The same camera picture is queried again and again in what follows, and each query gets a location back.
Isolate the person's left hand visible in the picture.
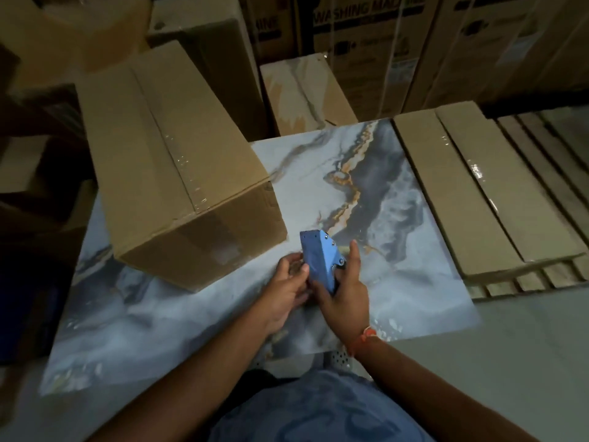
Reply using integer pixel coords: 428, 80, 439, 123
260, 252, 314, 335

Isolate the person's right hand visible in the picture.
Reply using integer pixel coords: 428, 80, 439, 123
307, 239, 372, 347

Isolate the blue tape dispenser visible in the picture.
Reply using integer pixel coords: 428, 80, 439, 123
299, 229, 347, 298

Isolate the person's right forearm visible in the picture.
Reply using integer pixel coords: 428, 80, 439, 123
352, 335, 540, 442

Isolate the person's left forearm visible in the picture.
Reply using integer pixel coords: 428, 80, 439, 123
87, 313, 287, 442

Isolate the large marble patterned sheet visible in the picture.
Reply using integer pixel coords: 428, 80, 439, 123
39, 118, 483, 397

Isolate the orange wrist thread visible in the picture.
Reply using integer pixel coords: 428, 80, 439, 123
345, 326, 378, 358

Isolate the white perforated stool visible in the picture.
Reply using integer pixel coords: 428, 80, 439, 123
248, 347, 371, 381

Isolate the flat narrow cardboard box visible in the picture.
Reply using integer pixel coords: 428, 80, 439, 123
393, 109, 526, 278

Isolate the large taped cardboard box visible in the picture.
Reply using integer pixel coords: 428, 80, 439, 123
75, 40, 289, 293

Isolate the blue patterned shirt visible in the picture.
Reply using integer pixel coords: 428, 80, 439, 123
206, 367, 439, 442

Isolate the small marble patterned panel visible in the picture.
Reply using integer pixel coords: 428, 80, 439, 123
260, 52, 359, 138

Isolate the flat taped cardboard box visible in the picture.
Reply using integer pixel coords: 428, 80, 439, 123
435, 100, 588, 264

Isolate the tall plain cardboard box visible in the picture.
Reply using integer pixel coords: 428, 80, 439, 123
146, 0, 271, 142

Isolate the printed appliance cardboard box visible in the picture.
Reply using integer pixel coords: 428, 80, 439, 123
311, 0, 443, 122

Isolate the wooden slat pallet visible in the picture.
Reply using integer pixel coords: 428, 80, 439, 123
462, 108, 589, 300

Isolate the plastic wrapped cardboard box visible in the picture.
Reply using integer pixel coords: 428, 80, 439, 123
0, 0, 153, 90

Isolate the strapped appliance cardboard box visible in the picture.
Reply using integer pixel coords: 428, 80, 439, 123
402, 0, 589, 114

